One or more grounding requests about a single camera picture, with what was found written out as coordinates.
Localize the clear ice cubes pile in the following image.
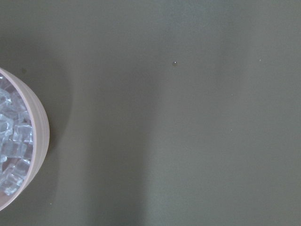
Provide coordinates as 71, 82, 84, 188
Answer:
0, 75, 33, 196

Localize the pink bowl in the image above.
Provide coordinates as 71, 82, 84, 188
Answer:
0, 68, 50, 210

